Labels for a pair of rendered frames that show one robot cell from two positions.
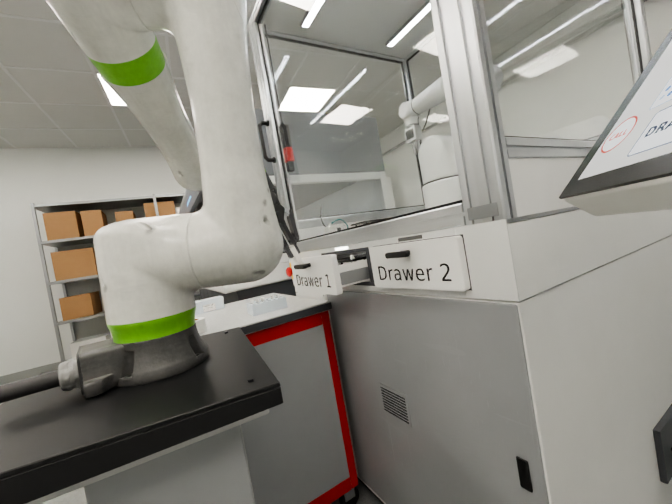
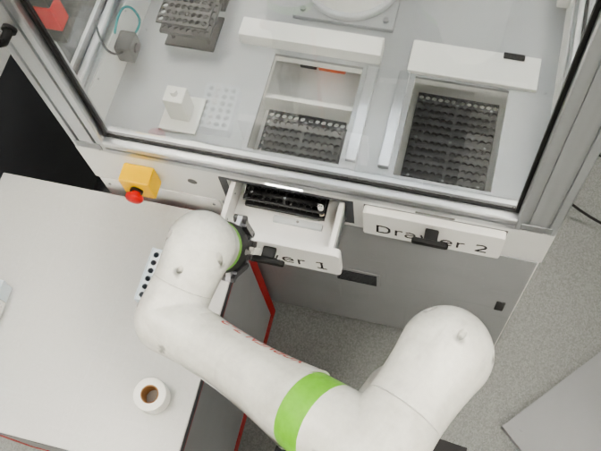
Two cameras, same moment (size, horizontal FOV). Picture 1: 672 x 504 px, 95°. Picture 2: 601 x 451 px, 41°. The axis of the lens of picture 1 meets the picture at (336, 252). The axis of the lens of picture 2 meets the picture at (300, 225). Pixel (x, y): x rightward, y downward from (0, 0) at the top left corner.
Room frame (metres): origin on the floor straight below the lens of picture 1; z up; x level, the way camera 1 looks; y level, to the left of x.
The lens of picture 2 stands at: (0.38, 0.39, 2.43)
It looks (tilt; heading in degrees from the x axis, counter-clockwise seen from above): 66 degrees down; 326
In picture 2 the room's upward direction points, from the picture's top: 12 degrees counter-clockwise
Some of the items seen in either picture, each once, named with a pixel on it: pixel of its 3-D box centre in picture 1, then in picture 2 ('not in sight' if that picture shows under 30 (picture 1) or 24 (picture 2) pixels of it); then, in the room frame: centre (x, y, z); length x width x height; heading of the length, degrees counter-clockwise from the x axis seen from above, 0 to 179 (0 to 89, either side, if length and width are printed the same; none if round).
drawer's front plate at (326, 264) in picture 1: (313, 274); (273, 249); (0.95, 0.08, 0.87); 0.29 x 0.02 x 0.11; 30
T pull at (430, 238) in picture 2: (400, 253); (430, 237); (0.71, -0.15, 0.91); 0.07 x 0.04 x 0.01; 30
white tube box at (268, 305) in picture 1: (266, 305); (163, 279); (1.11, 0.28, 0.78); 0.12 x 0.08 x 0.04; 119
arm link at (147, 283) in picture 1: (156, 274); not in sight; (0.52, 0.31, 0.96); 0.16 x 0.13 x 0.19; 97
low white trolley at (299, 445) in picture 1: (246, 407); (128, 353); (1.20, 0.46, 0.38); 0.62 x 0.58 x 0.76; 30
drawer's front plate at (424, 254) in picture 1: (411, 265); (432, 232); (0.73, -0.17, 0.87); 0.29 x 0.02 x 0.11; 30
